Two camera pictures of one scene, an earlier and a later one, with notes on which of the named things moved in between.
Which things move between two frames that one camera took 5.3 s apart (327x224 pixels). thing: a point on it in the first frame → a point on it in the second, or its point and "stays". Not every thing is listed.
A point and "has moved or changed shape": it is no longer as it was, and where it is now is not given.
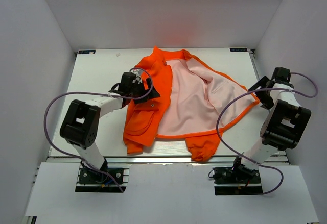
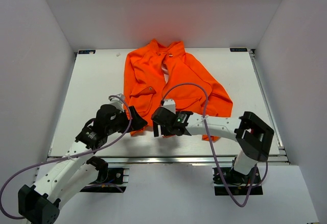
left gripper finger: (154, 93) → (137, 121)
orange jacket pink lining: (195, 102) has moved or changed shape
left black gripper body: (138, 91) → (120, 124)
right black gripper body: (265, 99) → (166, 131)
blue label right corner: (238, 49) stays
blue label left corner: (86, 51) stays
